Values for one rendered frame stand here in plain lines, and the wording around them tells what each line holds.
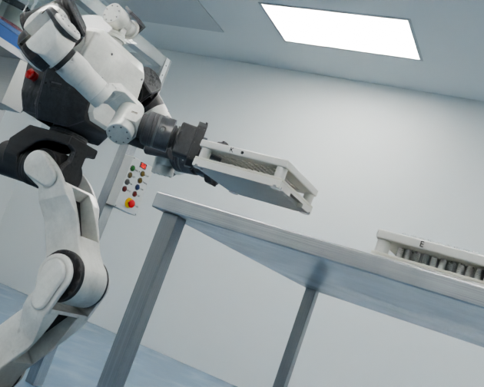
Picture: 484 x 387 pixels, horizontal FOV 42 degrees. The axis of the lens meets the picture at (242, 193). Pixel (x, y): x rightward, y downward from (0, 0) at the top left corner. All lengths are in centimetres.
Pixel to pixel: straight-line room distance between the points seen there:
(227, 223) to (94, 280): 61
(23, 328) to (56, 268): 19
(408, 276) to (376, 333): 417
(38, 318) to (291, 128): 446
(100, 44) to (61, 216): 50
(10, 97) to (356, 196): 349
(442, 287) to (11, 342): 119
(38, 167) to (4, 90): 93
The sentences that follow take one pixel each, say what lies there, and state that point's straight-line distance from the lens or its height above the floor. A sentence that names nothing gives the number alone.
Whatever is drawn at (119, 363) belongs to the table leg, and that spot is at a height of 49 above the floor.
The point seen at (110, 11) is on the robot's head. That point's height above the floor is 137.
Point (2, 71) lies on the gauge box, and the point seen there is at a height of 123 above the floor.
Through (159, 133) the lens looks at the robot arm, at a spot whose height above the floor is 101.
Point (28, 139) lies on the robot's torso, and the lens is 201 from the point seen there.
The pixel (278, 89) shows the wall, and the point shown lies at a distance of 620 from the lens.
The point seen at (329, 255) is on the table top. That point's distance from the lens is 119.
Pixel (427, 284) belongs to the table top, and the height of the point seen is 82.
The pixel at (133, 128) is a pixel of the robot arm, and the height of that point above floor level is 99.
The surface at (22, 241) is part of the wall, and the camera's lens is 722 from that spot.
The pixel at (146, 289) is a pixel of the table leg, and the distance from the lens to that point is 136.
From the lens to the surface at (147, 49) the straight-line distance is 321.
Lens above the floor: 69
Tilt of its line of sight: 9 degrees up
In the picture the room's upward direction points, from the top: 20 degrees clockwise
